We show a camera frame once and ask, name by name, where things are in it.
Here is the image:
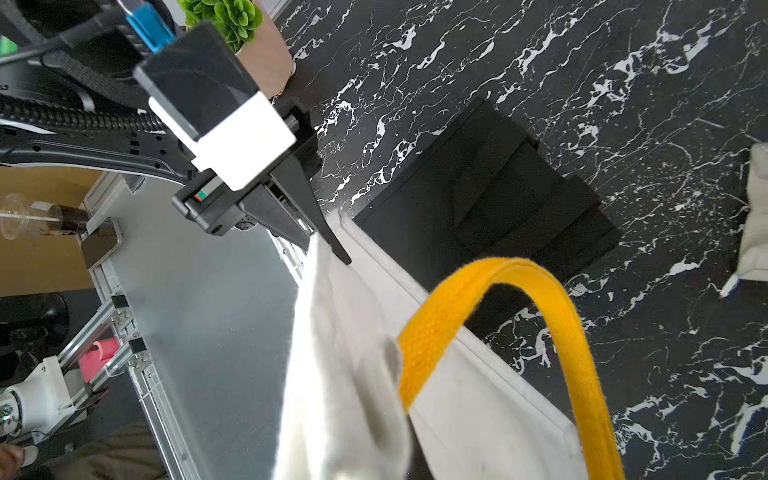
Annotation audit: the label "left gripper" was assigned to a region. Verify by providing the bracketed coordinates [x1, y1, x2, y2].
[172, 99, 351, 265]

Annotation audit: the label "black canvas bag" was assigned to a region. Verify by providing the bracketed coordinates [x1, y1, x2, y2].
[352, 95, 624, 340]

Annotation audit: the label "cream bag yellow handles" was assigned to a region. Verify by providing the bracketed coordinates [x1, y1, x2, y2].
[272, 213, 624, 479]

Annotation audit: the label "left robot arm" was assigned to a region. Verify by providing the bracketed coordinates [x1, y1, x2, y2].
[1, 1, 350, 263]

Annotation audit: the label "tan round object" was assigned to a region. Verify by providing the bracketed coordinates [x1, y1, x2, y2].
[236, 16, 293, 98]

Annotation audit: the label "green leafy plant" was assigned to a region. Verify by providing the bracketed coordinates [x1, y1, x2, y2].
[178, 0, 264, 53]

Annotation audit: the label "smartphone on desk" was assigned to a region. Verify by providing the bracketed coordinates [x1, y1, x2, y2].
[80, 217, 123, 270]

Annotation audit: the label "clear plastic cup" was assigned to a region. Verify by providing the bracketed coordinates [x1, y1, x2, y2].
[1, 193, 90, 240]

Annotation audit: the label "cream bag orange handles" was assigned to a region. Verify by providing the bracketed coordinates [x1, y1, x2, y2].
[719, 143, 767, 298]

